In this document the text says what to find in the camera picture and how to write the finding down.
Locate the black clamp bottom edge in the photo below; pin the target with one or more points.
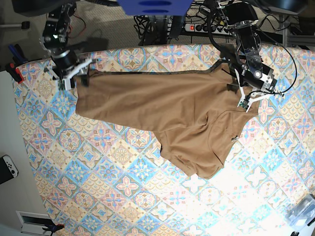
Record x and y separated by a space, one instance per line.
52 227

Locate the white power strip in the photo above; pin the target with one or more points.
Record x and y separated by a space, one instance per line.
203 28

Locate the clear plastic box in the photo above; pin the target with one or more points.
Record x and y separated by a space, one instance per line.
303 214

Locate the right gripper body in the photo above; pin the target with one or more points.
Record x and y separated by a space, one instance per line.
66 66

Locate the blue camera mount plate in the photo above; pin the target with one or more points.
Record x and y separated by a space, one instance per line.
155 7

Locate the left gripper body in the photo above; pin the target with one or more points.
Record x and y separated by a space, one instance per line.
255 87

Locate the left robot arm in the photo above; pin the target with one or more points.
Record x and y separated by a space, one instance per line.
239 18

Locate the blue handled tool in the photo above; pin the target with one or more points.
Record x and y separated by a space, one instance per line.
18 54

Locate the brown t-shirt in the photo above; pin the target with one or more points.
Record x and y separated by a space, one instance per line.
194 114

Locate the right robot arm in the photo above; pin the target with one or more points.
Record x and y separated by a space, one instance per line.
57 29

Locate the patterned tablecloth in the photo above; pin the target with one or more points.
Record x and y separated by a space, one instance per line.
103 179

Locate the white floor vent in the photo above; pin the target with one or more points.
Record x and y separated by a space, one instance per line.
33 223

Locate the red and black clamp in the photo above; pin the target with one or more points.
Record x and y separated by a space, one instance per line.
14 72

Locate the game console with white controller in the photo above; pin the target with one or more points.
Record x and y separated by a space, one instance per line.
8 170

